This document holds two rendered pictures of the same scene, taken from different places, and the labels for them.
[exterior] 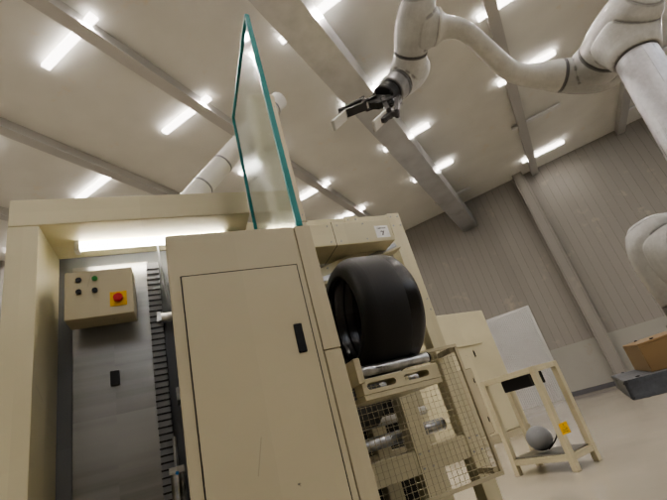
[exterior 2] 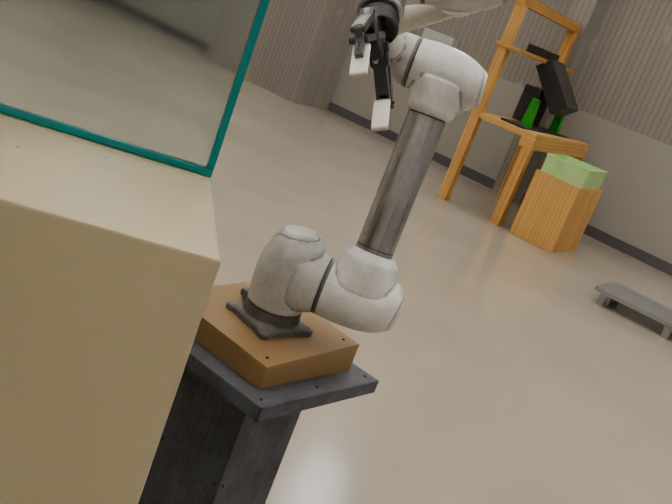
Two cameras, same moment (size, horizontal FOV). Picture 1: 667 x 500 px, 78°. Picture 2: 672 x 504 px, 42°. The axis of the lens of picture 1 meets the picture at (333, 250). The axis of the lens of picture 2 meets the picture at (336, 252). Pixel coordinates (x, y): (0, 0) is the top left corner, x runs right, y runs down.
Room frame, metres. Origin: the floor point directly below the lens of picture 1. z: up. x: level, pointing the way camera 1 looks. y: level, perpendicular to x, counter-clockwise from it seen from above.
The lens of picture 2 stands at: (0.67, 1.35, 1.60)
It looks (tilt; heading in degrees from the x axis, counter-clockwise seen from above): 16 degrees down; 278
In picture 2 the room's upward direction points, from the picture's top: 21 degrees clockwise
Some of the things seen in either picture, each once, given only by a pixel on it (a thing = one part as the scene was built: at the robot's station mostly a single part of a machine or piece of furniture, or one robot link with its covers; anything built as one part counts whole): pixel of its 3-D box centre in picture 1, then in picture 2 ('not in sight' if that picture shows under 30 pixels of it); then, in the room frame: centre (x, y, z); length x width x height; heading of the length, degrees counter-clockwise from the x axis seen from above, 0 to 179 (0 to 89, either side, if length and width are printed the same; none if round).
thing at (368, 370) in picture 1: (393, 364); not in sight; (1.80, -0.11, 0.90); 0.35 x 0.05 x 0.05; 114
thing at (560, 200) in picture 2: not in sight; (562, 127); (0.25, -8.36, 1.09); 1.69 x 1.51 x 2.19; 65
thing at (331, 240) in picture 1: (338, 242); not in sight; (2.25, -0.04, 1.71); 0.61 x 0.25 x 0.15; 114
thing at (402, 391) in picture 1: (386, 395); not in sight; (1.93, -0.05, 0.80); 0.37 x 0.36 x 0.02; 24
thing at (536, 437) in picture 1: (535, 418); not in sight; (4.01, -1.29, 0.40); 0.60 x 0.35 x 0.80; 35
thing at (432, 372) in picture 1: (397, 380); not in sight; (1.80, -0.11, 0.83); 0.36 x 0.09 x 0.06; 114
